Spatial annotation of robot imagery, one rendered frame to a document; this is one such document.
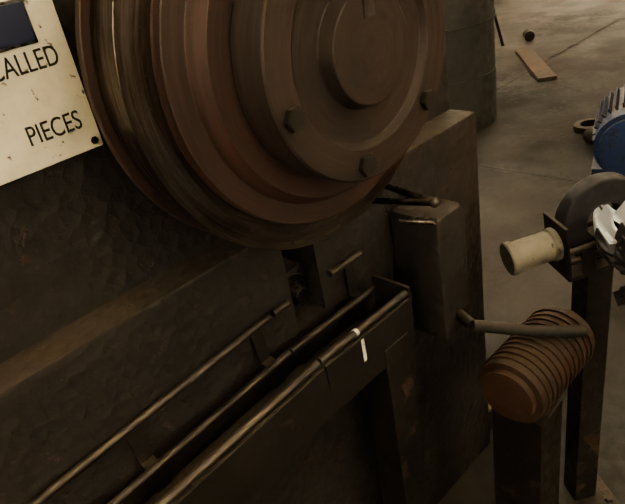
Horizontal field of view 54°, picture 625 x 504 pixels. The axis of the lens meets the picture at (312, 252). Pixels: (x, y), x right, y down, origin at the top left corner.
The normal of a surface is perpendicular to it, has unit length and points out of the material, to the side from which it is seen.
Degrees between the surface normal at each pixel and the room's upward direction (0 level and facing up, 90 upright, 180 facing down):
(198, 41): 76
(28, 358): 0
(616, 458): 0
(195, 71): 84
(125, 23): 90
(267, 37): 90
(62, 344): 0
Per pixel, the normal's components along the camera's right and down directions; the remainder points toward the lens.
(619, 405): -0.17, -0.86
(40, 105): 0.69, 0.24
